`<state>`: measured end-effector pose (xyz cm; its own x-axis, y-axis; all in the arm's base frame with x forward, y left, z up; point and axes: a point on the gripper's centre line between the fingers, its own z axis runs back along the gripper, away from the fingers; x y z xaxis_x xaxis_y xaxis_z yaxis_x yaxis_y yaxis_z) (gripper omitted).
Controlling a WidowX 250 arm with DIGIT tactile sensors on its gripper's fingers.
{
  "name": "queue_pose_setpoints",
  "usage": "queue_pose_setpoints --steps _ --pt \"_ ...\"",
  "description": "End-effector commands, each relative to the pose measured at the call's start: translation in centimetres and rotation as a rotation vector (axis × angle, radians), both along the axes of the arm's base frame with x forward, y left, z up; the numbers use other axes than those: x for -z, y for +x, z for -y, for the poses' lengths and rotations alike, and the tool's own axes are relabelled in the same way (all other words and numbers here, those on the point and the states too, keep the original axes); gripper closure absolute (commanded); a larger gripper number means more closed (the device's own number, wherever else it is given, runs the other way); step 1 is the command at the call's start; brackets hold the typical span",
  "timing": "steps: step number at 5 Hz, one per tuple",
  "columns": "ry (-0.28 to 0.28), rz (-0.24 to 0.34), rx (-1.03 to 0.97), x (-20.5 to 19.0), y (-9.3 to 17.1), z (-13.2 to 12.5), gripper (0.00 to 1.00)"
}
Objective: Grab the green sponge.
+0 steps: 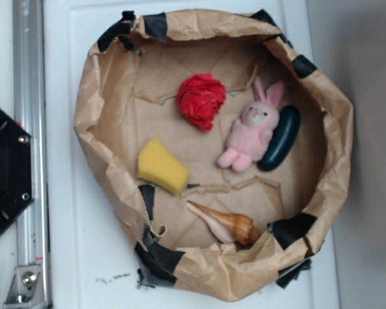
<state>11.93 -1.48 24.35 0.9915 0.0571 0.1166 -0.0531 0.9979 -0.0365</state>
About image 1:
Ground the dark green oblong sponge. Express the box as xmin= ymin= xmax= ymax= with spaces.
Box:
xmin=257 ymin=106 xmax=301 ymax=171

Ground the white tray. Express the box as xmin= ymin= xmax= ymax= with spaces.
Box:
xmin=44 ymin=1 xmax=339 ymax=308

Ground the brown paper bag basket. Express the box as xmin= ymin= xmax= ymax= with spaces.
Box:
xmin=74 ymin=10 xmax=353 ymax=301

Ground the red crumpled paper ball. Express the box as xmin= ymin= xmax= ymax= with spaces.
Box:
xmin=176 ymin=73 xmax=226 ymax=131

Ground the yellow sponge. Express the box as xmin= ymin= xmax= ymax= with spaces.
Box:
xmin=137 ymin=137 xmax=190 ymax=196

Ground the aluminium rail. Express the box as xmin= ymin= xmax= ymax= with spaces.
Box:
xmin=3 ymin=1 xmax=52 ymax=308

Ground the pink plush bunny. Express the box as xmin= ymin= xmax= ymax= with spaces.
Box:
xmin=217 ymin=77 xmax=285 ymax=173

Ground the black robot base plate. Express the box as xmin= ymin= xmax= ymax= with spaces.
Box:
xmin=0 ymin=109 xmax=33 ymax=236

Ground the brown spiral seashell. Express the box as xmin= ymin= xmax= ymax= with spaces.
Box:
xmin=187 ymin=201 xmax=261 ymax=247

